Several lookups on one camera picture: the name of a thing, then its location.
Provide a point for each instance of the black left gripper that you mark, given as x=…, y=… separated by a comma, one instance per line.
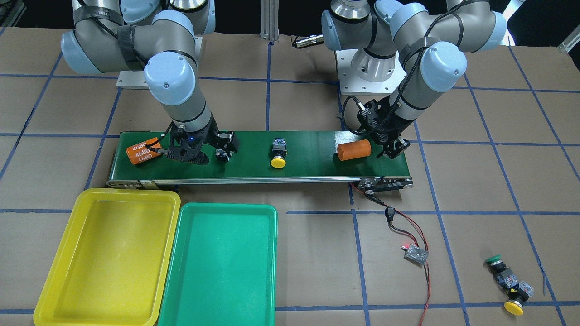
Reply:
x=392, y=129

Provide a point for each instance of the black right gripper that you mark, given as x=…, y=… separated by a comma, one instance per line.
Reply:
x=210, y=134

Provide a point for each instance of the plain orange cylinder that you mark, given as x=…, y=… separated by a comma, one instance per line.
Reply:
x=354, y=150

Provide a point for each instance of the orange cylinder marked 4680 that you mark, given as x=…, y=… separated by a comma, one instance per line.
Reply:
x=141, y=152

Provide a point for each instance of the yellow mushroom push button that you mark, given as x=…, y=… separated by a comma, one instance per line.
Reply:
x=279, y=152

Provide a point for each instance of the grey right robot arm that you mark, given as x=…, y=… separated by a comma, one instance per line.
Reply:
x=156, y=37

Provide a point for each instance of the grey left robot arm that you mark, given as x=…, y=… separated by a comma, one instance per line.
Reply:
x=430, y=48

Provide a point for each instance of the green conveyor belt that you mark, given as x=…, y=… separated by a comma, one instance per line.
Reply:
x=311, y=158

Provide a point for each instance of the green plastic tray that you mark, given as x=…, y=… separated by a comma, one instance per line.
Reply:
x=222, y=270

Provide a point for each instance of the black sensor circuit board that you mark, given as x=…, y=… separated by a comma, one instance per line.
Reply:
x=415, y=254

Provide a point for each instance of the yellow plastic tray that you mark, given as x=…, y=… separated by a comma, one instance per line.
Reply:
x=111, y=265

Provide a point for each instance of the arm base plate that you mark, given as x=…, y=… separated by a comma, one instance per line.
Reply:
x=363, y=75
x=169, y=72

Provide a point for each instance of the front aluminium frame post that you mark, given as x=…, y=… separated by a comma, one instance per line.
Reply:
x=269, y=10

